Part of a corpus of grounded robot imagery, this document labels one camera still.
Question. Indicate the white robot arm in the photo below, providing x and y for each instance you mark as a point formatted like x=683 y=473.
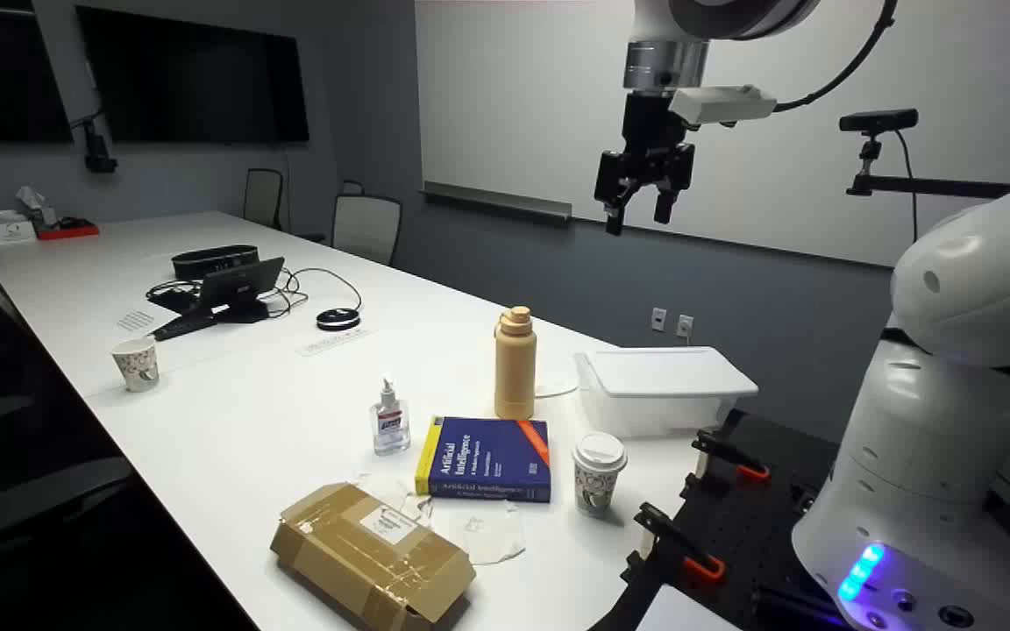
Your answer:
x=899 y=536

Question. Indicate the small paper cup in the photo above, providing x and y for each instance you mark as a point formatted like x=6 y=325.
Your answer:
x=138 y=363

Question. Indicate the clear plastic wrapper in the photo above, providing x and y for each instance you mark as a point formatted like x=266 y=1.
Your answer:
x=493 y=537

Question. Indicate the white tissue box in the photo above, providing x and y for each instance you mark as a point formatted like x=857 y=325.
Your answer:
x=17 y=228

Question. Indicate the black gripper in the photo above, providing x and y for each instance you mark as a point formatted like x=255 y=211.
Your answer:
x=655 y=156

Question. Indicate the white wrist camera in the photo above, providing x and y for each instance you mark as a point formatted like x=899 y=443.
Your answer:
x=724 y=108

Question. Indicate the dark office chair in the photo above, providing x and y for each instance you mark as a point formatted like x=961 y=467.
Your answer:
x=51 y=473

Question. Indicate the blue book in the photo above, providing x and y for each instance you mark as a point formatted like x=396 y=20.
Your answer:
x=488 y=460

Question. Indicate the red tray with items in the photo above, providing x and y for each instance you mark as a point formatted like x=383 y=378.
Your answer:
x=69 y=228

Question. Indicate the black speaker bar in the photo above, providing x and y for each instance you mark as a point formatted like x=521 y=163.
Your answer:
x=206 y=262

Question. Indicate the tan squeeze bottle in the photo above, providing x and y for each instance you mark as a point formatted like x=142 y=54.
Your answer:
x=515 y=363

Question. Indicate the brown cardboard box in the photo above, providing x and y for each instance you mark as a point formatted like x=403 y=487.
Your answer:
x=369 y=560

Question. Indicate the grey mesh office chair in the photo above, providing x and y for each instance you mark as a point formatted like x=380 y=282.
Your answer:
x=365 y=227

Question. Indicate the black webcam under monitors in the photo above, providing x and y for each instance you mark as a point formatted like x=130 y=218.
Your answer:
x=96 y=154

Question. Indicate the black conference tablet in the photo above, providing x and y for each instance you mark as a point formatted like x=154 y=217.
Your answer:
x=226 y=296

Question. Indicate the white lidded paper cup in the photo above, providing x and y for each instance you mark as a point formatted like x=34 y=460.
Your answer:
x=598 y=466

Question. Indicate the orange handled clamp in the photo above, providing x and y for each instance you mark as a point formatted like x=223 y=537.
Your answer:
x=744 y=466
x=697 y=567

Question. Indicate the black camera on stand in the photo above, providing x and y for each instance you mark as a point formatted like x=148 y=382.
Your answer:
x=895 y=121

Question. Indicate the clear sanitizer bottle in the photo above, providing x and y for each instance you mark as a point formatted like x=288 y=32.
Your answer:
x=392 y=421

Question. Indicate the right wall monitor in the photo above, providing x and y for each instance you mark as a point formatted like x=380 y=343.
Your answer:
x=181 y=82

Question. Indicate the white plastic container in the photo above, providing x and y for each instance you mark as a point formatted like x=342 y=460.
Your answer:
x=661 y=390

